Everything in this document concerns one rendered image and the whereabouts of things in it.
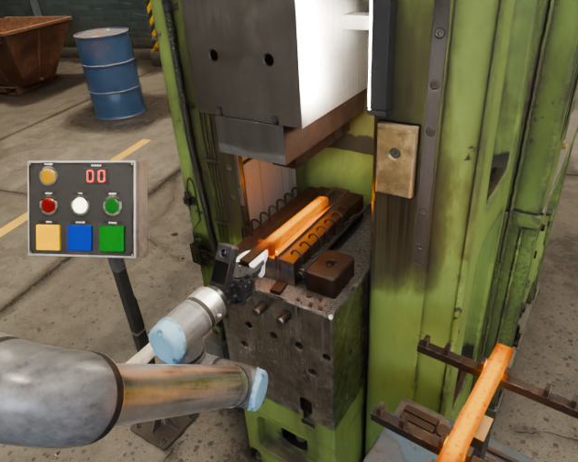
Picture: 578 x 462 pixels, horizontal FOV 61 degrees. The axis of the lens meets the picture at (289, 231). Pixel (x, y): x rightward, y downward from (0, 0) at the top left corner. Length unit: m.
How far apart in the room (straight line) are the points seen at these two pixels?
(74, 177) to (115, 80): 4.35
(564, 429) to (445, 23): 1.72
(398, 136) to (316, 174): 0.65
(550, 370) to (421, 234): 1.42
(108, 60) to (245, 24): 4.77
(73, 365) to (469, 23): 0.87
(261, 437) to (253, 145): 1.11
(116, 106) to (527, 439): 5.04
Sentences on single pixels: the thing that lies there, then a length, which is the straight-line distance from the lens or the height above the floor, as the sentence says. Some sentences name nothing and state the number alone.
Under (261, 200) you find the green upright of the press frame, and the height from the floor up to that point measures 1.01.
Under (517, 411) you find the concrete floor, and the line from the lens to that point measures 2.33.
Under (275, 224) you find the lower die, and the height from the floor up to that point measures 0.98.
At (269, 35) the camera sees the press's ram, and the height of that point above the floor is 1.55.
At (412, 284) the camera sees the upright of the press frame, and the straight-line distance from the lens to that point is 1.33.
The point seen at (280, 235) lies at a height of 1.03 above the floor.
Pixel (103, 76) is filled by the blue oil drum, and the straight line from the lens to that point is 5.88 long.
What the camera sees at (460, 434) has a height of 0.98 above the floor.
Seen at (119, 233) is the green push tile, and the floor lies 1.02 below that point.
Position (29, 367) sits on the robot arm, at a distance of 0.65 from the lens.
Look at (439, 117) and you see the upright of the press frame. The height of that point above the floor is 1.38.
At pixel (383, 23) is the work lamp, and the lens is 1.06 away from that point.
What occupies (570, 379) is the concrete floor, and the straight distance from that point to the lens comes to 2.53.
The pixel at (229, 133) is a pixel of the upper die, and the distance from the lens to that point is 1.22.
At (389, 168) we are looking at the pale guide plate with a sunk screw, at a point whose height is 1.25.
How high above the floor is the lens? 1.74
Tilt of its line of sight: 32 degrees down
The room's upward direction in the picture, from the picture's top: 4 degrees counter-clockwise
